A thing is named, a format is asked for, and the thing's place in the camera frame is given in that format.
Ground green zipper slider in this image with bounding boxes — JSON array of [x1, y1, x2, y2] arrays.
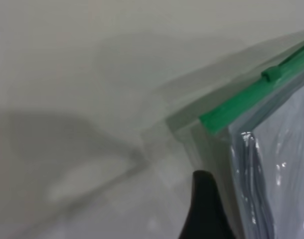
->
[[261, 65, 284, 82]]

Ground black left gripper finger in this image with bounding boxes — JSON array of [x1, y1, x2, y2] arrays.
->
[[178, 169, 234, 239]]

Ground clear zip bag green zipper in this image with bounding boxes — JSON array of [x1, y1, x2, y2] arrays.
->
[[198, 37, 304, 239]]

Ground white paper sheets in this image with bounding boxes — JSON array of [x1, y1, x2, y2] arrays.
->
[[228, 82, 304, 239]]

